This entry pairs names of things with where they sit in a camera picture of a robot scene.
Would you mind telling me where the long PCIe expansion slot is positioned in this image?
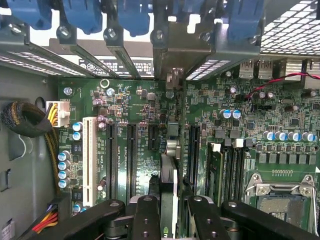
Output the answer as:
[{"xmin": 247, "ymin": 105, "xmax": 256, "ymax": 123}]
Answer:
[
  {"xmin": 188, "ymin": 124, "xmax": 201, "ymax": 196},
  {"xmin": 106, "ymin": 121, "xmax": 118, "ymax": 201},
  {"xmin": 126, "ymin": 122, "xmax": 138, "ymax": 198}
]

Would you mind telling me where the black open PC case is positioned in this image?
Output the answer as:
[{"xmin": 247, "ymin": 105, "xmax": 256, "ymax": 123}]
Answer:
[{"xmin": 0, "ymin": 0, "xmax": 320, "ymax": 240}]

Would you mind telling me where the white PCI expansion slot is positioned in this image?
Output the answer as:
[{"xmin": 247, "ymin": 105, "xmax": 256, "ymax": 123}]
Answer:
[{"xmin": 82, "ymin": 116, "xmax": 98, "ymax": 208}]

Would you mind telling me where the short PCIe expansion slot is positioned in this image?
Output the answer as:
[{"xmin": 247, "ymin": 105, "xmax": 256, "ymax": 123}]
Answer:
[{"xmin": 148, "ymin": 123, "xmax": 160, "ymax": 151}]

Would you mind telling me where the red yellow wire bundle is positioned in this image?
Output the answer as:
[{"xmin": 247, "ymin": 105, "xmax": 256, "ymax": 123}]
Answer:
[{"xmin": 31, "ymin": 203, "xmax": 60, "ymax": 234}]

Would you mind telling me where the green motherboard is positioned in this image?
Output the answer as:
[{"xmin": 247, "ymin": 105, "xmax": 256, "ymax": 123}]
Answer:
[{"xmin": 57, "ymin": 58, "xmax": 320, "ymax": 240}]

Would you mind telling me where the red and black wire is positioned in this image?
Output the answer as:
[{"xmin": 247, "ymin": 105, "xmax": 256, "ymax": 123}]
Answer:
[{"xmin": 243, "ymin": 71, "xmax": 320, "ymax": 115}]

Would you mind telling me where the black sleeved cable bundle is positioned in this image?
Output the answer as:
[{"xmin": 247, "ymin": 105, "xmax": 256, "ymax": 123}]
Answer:
[{"xmin": 0, "ymin": 101, "xmax": 61, "ymax": 196}]

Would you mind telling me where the CPU socket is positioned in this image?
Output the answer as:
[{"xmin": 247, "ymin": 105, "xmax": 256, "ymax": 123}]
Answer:
[{"xmin": 245, "ymin": 172, "xmax": 318, "ymax": 238}]

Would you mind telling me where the white power connector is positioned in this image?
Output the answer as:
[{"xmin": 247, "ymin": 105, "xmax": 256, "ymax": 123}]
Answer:
[{"xmin": 46, "ymin": 101, "xmax": 71, "ymax": 128}]

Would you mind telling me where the silver USB port block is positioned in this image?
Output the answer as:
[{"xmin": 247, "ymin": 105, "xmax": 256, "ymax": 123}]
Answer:
[{"xmin": 238, "ymin": 59, "xmax": 274, "ymax": 80}]

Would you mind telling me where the metal expansion slot cover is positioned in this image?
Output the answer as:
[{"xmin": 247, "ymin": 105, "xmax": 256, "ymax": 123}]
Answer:
[
  {"xmin": 0, "ymin": 22, "xmax": 87, "ymax": 77},
  {"xmin": 186, "ymin": 22, "xmax": 262, "ymax": 82},
  {"xmin": 56, "ymin": 24, "xmax": 121, "ymax": 80},
  {"xmin": 103, "ymin": 26, "xmax": 143, "ymax": 81}
]

